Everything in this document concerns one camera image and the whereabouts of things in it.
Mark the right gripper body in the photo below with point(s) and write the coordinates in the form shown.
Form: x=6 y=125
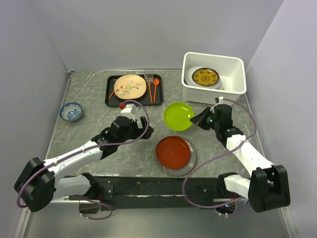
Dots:
x=212 y=122

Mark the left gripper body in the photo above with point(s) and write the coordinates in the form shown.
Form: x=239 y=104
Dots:
x=133 y=131

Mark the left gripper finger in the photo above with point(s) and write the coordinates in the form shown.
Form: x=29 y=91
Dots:
x=143 y=122
x=148 y=133

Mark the lime green plate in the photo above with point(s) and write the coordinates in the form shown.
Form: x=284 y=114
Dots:
x=177 y=116

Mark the red-black lacquer plate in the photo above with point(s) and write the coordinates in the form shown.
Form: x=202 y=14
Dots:
x=173 y=152

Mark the yellow patterned plate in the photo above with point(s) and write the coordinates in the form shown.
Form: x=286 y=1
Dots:
x=206 y=77

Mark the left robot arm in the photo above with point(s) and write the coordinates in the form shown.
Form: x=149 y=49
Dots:
x=43 y=181

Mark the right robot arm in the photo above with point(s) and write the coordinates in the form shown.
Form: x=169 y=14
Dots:
x=268 y=186

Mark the white plastic bin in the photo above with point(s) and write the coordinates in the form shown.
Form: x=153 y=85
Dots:
x=230 y=69

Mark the beige bird-pattern plate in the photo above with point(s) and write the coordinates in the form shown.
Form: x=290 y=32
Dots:
x=130 y=87

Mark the orange plastic spoon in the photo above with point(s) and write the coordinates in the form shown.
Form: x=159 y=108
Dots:
x=156 y=82

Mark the clear glass plate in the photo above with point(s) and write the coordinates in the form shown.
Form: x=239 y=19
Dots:
x=183 y=171

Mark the clear drinking glass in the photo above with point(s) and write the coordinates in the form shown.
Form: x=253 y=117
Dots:
x=149 y=75

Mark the blue white porcelain bowl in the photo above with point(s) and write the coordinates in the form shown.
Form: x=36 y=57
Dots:
x=71 y=112

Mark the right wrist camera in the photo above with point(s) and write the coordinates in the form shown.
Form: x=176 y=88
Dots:
x=219 y=101

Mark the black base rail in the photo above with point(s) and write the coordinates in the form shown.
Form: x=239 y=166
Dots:
x=143 y=192

